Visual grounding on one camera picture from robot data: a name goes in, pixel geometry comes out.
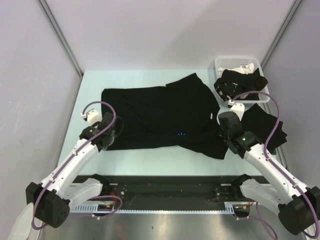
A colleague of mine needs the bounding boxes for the black t shirt blue logo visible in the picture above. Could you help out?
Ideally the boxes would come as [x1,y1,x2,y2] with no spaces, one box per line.
[101,73,228,160]

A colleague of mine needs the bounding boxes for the white plastic laundry basket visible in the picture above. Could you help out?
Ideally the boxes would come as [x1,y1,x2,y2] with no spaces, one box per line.
[213,56,270,107]

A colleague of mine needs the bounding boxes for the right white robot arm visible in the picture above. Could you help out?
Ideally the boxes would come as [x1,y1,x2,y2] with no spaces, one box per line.
[218,111,320,239]

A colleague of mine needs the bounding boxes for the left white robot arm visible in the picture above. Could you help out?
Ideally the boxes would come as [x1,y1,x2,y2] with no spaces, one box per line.
[25,109,124,228]

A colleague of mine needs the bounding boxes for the folded black shirt stack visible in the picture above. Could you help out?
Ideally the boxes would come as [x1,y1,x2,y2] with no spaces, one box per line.
[241,104,288,155]

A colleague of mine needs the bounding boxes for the black shirts in basket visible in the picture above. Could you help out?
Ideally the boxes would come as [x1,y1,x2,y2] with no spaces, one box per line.
[214,69,264,102]

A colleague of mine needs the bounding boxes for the white cloth in basket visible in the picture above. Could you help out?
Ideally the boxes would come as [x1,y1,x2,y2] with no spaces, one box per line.
[218,63,255,77]

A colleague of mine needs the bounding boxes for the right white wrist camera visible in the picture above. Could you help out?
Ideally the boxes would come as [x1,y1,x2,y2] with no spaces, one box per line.
[227,99,245,121]

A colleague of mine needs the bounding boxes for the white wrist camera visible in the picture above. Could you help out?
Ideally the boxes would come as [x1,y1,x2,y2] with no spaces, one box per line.
[227,99,245,121]
[81,109,103,126]

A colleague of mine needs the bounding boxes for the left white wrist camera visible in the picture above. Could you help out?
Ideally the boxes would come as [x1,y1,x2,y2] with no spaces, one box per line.
[81,109,103,126]

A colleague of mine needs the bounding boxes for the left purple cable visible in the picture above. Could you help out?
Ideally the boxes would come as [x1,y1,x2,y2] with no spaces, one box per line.
[31,100,123,230]

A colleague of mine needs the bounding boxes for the purple cable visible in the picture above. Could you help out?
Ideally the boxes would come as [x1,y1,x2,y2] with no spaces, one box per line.
[229,91,317,240]
[31,100,123,230]

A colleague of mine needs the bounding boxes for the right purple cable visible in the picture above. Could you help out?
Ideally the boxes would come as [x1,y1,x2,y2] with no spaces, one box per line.
[229,91,317,240]

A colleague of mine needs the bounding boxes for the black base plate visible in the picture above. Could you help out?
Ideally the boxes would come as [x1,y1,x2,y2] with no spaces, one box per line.
[102,175,254,214]

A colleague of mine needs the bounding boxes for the aluminium rail right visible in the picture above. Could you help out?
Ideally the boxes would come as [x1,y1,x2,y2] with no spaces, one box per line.
[256,76,319,239]

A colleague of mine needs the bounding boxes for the slotted cable duct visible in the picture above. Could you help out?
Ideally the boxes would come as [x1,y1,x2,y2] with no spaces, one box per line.
[69,201,251,215]

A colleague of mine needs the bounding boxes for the right aluminium frame post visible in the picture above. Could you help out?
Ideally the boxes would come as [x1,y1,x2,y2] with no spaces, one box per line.
[260,0,303,72]

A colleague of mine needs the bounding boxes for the aluminium frame post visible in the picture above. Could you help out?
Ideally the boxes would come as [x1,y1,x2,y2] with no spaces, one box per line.
[37,0,84,77]
[260,0,303,72]

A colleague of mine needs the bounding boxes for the left aluminium frame post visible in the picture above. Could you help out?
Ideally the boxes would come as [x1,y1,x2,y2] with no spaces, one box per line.
[37,0,84,77]

